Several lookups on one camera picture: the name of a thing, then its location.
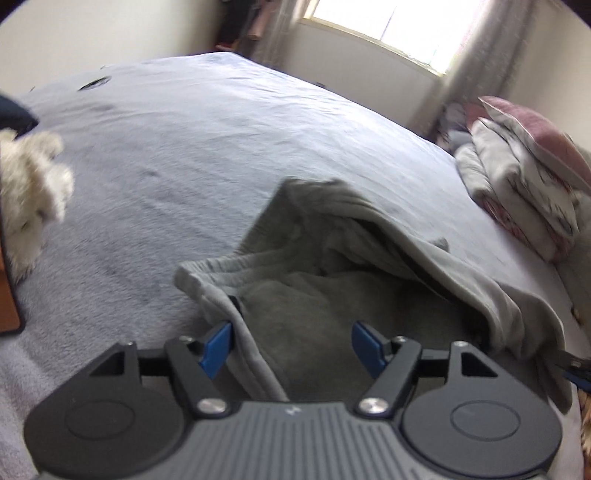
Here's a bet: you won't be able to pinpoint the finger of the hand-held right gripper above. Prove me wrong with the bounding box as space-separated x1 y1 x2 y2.
556 352 591 385

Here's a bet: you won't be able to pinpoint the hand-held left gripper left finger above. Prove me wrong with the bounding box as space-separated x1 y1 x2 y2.
88 320 233 420

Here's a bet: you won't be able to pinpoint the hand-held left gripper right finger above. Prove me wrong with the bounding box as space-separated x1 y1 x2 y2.
352 320 502 418

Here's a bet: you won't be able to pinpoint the grey zip jacket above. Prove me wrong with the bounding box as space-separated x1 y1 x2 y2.
174 178 575 414

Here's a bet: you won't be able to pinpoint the hanging clothes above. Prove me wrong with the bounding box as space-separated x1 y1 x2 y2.
215 0 278 51

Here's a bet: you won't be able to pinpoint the brown patterned garment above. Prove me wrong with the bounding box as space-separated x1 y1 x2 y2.
573 392 591 455

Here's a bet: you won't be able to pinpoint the folded grey pink comforter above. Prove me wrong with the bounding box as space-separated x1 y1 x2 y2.
455 143 578 264

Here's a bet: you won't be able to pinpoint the brown panel with dark edge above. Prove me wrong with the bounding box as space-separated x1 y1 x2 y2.
0 222 24 335

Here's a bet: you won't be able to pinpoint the pink pillow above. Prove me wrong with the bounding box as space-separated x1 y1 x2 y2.
478 96 591 185

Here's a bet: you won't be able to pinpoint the white fluffy dog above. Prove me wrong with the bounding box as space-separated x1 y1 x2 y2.
0 129 75 283

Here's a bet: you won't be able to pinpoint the dark patterned cloth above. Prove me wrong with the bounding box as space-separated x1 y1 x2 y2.
436 99 476 148

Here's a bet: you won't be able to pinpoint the grey patterned curtain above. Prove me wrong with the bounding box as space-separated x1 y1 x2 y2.
438 0 525 139
263 0 317 61

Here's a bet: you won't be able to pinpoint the dark navy cloth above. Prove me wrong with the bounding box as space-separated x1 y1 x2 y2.
0 92 40 139

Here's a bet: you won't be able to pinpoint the window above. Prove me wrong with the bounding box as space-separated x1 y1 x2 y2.
300 0 481 75

